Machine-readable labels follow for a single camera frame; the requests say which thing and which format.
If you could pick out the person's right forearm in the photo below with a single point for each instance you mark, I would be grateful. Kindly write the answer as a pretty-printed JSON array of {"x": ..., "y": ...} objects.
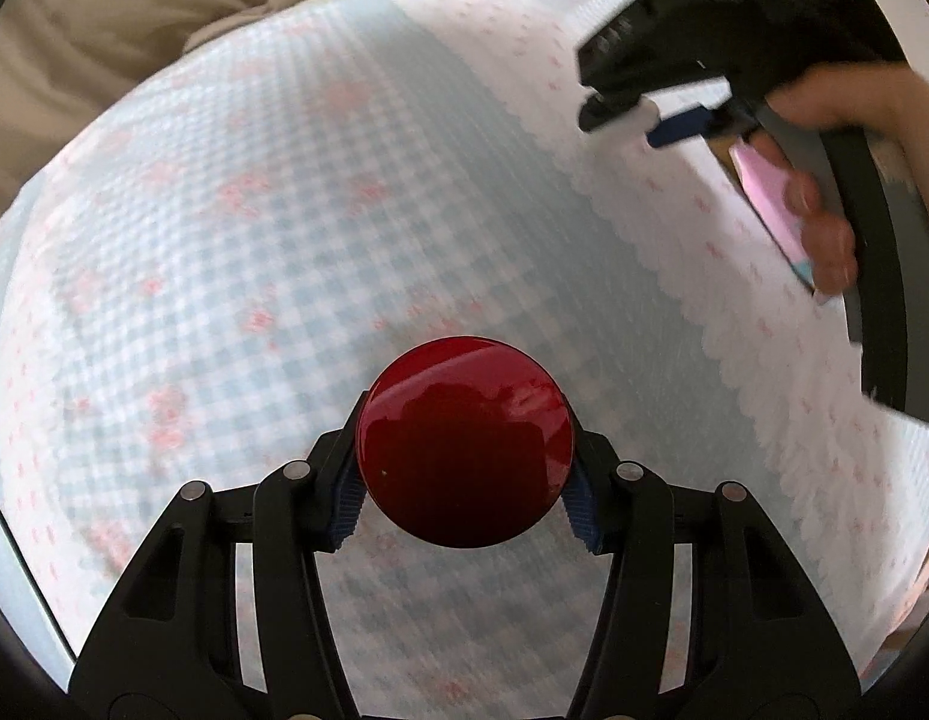
[{"x": 927, "y": 116}]

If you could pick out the person's right hand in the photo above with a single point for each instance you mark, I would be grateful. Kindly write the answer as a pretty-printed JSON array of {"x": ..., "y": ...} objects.
[{"x": 831, "y": 97}]

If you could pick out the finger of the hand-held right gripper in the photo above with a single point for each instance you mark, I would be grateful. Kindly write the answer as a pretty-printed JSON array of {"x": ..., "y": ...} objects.
[
  {"x": 606, "y": 114},
  {"x": 685, "y": 126}
]

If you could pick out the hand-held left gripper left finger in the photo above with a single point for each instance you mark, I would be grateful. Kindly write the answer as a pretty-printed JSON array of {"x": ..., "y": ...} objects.
[{"x": 346, "y": 510}]

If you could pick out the pink patterned cardboard box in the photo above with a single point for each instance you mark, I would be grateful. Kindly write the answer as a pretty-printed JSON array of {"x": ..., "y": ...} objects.
[{"x": 771, "y": 199}]

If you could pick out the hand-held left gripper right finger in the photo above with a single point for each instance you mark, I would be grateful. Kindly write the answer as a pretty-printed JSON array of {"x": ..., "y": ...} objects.
[{"x": 584, "y": 514}]

